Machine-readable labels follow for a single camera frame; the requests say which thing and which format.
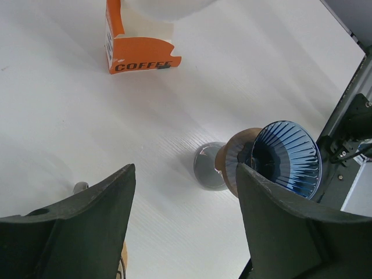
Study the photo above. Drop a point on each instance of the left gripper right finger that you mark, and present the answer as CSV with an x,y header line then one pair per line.
x,y
292,237

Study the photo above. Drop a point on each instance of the blue glass dripper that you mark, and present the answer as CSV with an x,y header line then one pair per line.
x,y
285,154

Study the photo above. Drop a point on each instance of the glass server pitcher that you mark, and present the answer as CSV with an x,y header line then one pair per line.
x,y
80,186

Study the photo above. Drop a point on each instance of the orange coffee filter box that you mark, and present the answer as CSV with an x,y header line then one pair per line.
x,y
134,42

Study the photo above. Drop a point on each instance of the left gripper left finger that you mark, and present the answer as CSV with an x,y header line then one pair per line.
x,y
81,236

